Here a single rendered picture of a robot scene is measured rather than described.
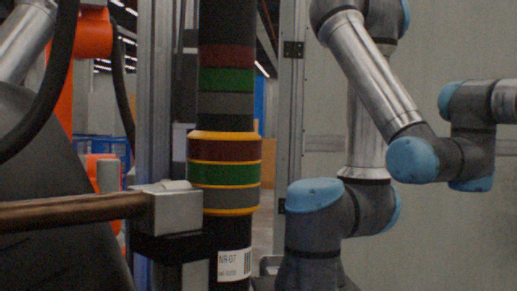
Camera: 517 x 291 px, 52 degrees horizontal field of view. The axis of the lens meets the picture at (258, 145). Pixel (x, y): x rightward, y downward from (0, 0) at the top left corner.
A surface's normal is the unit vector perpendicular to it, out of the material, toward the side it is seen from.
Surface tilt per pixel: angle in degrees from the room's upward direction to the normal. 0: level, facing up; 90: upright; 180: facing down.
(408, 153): 90
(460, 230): 90
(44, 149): 37
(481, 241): 90
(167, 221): 90
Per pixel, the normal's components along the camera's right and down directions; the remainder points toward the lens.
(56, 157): 0.52, -0.76
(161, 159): 0.14, 0.07
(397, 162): -0.83, 0.01
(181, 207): 0.68, 0.07
